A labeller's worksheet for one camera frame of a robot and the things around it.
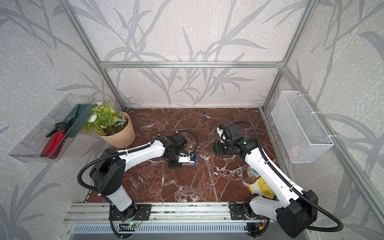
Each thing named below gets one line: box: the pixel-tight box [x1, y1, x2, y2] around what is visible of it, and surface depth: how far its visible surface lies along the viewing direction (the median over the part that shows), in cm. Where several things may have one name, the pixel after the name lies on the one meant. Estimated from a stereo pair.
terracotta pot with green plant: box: [83, 102, 136, 149], surface depth 86 cm
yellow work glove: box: [247, 176, 275, 199], surface depth 82 cm
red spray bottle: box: [40, 122, 69, 160], surface depth 60 cm
